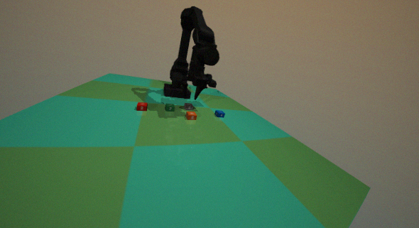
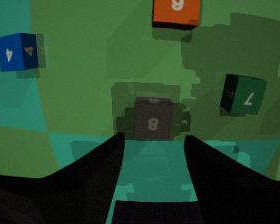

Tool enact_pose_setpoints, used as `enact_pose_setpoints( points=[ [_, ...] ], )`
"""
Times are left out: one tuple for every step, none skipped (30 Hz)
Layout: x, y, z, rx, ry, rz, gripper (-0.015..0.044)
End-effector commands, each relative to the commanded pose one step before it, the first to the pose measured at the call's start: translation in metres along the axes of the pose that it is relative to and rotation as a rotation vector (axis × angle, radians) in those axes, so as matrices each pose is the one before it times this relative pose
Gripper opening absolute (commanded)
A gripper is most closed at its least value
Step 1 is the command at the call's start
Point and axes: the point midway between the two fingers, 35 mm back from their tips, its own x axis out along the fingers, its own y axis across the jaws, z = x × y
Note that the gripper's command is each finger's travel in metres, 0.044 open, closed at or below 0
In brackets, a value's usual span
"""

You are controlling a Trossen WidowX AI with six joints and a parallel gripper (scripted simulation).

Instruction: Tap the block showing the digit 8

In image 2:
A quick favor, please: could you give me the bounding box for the blue block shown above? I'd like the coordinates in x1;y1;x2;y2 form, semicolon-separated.
0;32;39;72

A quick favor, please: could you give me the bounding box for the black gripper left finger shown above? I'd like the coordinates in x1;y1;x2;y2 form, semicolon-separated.
0;133;125;224

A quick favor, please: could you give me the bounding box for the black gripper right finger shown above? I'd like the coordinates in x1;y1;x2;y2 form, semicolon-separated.
184;135;280;224

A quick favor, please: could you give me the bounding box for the orange block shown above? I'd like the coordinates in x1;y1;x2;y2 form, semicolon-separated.
152;0;200;31

